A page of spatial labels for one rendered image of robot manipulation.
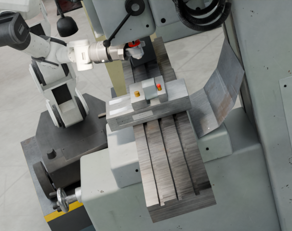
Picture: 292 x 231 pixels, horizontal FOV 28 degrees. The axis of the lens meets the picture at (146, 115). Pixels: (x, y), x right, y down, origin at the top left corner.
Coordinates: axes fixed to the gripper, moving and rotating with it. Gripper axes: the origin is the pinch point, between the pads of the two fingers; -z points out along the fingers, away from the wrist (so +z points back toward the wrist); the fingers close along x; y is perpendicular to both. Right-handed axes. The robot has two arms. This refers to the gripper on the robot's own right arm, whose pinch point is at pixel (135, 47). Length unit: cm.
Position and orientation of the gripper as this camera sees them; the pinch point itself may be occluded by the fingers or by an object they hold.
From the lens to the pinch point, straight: 226.0
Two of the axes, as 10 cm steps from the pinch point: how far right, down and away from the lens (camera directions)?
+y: 2.7, 7.9, 5.4
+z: -9.3, 0.7, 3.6
